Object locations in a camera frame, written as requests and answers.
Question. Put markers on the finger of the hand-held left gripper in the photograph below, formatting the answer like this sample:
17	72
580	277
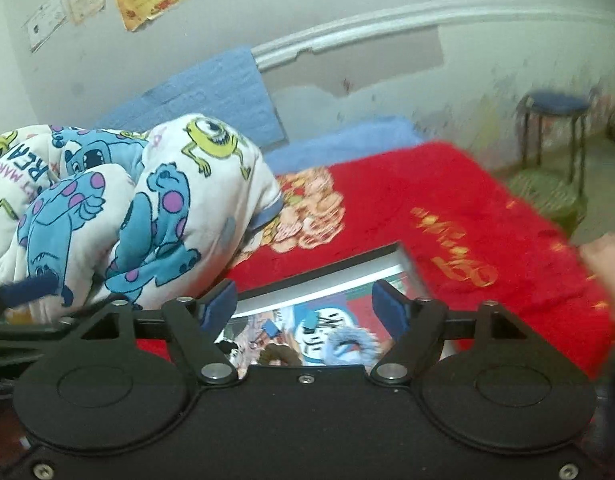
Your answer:
27	289

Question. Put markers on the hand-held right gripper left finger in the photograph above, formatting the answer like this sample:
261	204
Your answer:
220	305

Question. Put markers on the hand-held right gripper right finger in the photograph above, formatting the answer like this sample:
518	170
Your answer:
390	307

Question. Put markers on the light blue knitted scrunchie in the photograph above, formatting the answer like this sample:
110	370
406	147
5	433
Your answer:
360	337

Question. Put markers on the black and beige scrunchie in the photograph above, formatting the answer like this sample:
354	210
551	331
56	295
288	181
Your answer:
230	347

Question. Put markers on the black shallow box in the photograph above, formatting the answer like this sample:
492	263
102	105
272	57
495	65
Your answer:
337	280

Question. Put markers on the brown scrunchie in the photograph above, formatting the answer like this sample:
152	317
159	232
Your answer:
280	355

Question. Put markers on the colourful textbook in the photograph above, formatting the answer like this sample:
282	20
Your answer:
312	320

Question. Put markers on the red printed blanket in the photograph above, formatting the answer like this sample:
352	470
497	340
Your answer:
412	200

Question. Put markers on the cartoon monster printed quilt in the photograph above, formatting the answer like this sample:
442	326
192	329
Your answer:
112	210

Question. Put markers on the blue bedsheet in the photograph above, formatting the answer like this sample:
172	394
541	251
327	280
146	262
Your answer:
347	140

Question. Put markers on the green round stool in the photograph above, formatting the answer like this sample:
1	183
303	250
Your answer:
542	192

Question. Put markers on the blue textured towel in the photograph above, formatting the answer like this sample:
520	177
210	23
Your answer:
212	95

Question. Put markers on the blue seat metal stool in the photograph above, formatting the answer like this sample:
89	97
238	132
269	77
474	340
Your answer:
557	102

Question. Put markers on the white wall moulding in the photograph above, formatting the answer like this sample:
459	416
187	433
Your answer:
387	17

